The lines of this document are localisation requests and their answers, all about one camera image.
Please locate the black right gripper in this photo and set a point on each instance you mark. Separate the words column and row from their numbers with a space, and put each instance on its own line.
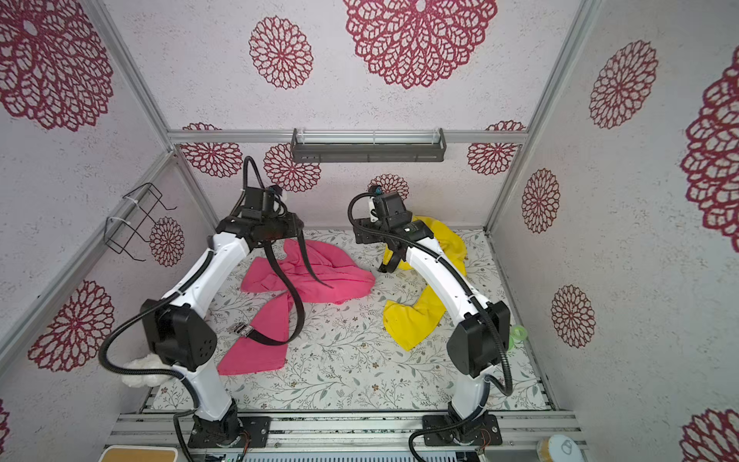
column 376, row 231

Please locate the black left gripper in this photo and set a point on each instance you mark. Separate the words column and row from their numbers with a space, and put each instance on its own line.
column 292, row 220

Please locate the pink trousers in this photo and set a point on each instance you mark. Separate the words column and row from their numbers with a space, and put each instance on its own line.
column 340, row 280

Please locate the yellow trousers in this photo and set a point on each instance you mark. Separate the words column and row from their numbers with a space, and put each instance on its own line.
column 410, row 325

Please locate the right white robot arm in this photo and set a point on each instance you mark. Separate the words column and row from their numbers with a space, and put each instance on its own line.
column 479, row 343

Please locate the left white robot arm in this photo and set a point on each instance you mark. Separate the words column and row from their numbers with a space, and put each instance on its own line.
column 176, row 329

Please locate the green plastic toy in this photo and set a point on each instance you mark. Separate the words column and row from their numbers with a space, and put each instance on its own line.
column 517, row 335

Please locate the tan box at base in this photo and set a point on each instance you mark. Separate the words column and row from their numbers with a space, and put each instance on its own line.
column 139, row 454

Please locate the white round container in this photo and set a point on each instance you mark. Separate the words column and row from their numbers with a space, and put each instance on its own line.
column 559, row 448

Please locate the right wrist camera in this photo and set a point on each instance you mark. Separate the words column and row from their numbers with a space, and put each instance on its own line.
column 376, row 204

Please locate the black wall shelf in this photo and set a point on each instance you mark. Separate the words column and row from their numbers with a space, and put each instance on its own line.
column 344, row 147

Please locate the black wire wall rack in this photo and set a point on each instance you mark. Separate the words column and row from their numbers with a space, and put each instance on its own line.
column 120, row 231

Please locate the metal base rail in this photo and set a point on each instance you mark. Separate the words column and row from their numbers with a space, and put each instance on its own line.
column 518, row 431

